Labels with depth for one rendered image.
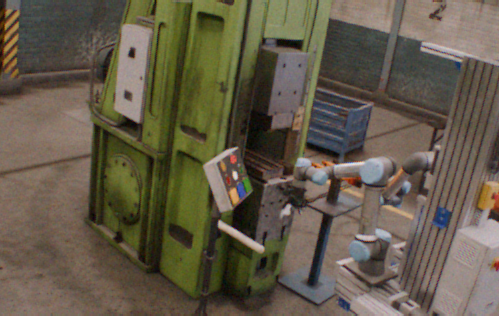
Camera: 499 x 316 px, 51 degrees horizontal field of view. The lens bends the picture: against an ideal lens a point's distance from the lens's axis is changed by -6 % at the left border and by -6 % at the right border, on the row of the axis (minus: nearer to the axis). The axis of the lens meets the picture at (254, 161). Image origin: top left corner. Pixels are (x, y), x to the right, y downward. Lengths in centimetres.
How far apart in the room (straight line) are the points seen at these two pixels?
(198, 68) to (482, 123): 183
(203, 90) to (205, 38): 33
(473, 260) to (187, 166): 199
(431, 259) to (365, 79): 893
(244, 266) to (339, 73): 847
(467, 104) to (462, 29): 817
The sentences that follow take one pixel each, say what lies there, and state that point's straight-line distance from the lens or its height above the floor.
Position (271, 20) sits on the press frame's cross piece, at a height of 194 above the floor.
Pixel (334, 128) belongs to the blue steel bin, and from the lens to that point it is 731.
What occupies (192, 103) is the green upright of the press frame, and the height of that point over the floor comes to 132.
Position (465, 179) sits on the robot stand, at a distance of 277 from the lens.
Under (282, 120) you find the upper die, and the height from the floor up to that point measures 132.
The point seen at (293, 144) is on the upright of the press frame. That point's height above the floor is 107.
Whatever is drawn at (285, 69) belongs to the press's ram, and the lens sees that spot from 348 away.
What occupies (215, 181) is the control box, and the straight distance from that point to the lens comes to 306.
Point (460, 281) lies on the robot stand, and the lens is 284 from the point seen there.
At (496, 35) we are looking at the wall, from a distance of 1071.
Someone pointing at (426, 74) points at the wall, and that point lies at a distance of 1112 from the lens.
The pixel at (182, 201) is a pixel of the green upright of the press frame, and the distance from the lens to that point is 389.
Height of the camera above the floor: 224
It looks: 20 degrees down
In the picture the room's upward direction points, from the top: 10 degrees clockwise
